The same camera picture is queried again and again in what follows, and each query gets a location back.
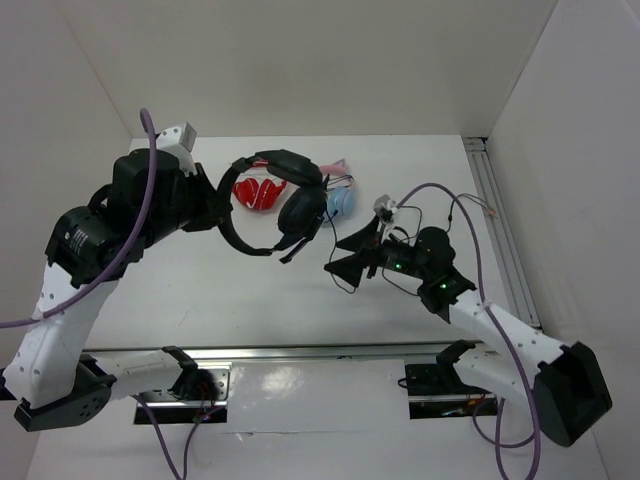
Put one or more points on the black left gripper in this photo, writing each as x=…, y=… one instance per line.
x=213, y=205

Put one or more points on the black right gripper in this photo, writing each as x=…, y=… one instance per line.
x=351, y=268

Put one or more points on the black headset with microphone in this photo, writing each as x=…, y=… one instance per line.
x=300, y=216

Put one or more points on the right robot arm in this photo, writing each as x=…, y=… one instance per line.
x=564, y=383

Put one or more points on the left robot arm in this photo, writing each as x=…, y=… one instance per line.
x=56, y=383

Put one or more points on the red headphones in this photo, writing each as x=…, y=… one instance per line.
x=257, y=189

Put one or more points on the pink and blue cat headphones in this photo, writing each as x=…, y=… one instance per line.
x=341, y=194

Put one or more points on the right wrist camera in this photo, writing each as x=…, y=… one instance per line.
x=385, y=209

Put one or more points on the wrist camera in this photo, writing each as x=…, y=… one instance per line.
x=385, y=209
x=178, y=140

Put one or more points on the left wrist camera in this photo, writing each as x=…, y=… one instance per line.
x=178, y=140

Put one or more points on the aluminium rail at front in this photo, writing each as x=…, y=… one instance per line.
x=299, y=353

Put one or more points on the aluminium rail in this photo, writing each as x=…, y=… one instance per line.
x=511, y=268
x=299, y=353

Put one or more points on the aluminium rail at right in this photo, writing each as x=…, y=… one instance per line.
x=511, y=268

